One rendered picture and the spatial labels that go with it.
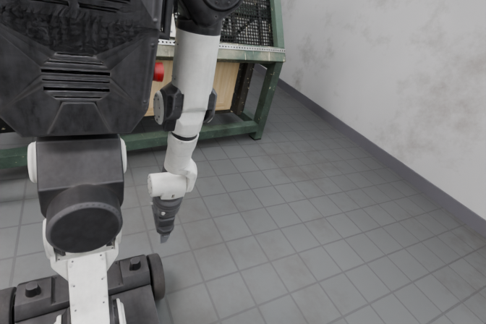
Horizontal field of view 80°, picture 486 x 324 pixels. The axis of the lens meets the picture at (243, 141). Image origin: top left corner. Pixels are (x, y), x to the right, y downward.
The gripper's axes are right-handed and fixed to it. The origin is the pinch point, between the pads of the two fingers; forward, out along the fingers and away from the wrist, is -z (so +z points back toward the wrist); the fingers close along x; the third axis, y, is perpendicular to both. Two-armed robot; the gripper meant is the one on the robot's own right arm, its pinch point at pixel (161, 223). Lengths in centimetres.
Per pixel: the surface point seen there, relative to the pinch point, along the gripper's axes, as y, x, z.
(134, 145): -10, 102, -71
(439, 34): -255, 108, 45
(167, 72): -35, 139, -33
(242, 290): -45, -16, -55
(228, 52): -74, 130, -6
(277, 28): -125, 154, 7
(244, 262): -53, -2, -59
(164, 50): -26, 122, -5
